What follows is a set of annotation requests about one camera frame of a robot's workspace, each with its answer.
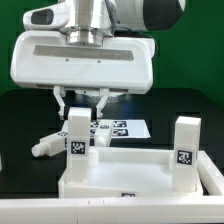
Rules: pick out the white L-shaped fence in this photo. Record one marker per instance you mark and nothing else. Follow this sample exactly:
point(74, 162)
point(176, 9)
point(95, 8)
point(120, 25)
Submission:
point(150, 210)

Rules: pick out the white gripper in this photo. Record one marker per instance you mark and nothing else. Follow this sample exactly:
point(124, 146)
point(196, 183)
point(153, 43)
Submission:
point(43, 59)

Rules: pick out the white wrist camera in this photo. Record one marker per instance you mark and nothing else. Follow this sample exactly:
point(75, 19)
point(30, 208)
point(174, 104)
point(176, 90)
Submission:
point(50, 18)

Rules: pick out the white desk tabletop tray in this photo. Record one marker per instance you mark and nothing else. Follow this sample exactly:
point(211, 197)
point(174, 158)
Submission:
point(125, 172)

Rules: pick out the white marker sheet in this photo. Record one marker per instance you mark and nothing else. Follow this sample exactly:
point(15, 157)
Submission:
point(123, 129)

